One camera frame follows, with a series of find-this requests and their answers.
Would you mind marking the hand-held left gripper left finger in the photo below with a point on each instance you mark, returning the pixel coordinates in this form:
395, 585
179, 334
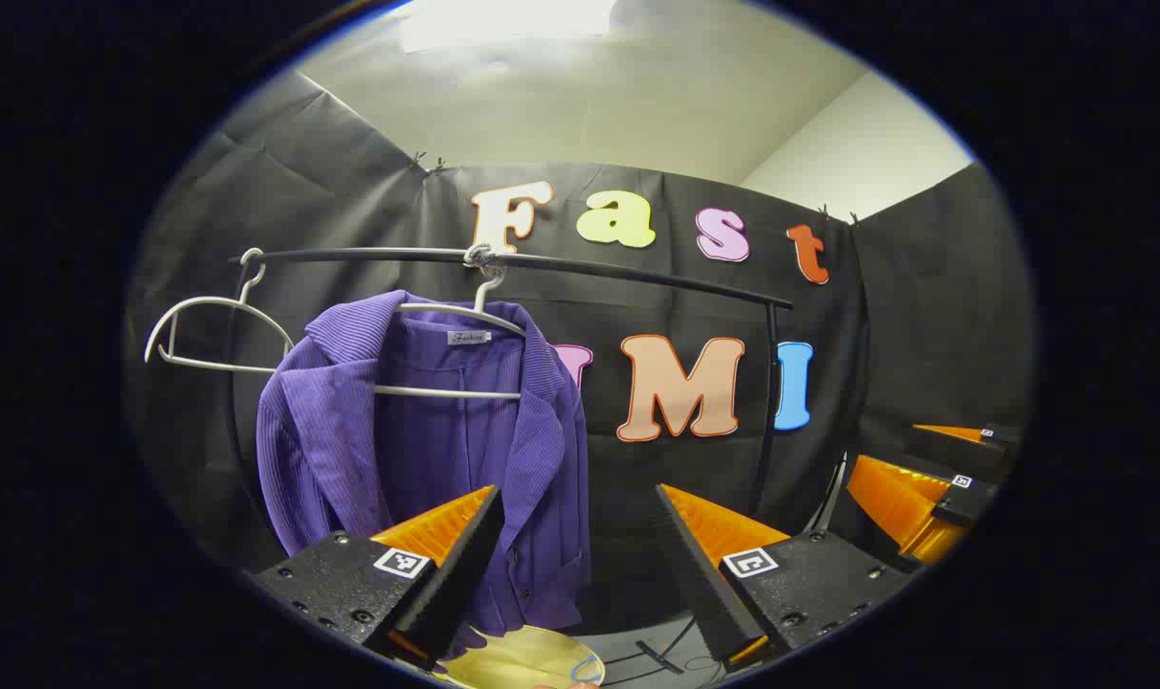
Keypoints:
465, 565

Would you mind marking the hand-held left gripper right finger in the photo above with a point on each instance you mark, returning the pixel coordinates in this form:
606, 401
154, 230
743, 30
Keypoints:
700, 574

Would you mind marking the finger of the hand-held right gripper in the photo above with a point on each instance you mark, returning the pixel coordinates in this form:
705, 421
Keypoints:
963, 455
958, 502

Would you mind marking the white plastic hanger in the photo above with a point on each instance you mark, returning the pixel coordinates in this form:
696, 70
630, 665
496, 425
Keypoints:
446, 391
218, 365

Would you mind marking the black backdrop cloth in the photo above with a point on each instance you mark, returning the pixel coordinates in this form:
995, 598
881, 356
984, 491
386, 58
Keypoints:
350, 191

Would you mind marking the ceiling light panel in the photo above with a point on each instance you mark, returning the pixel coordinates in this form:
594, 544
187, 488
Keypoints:
503, 19

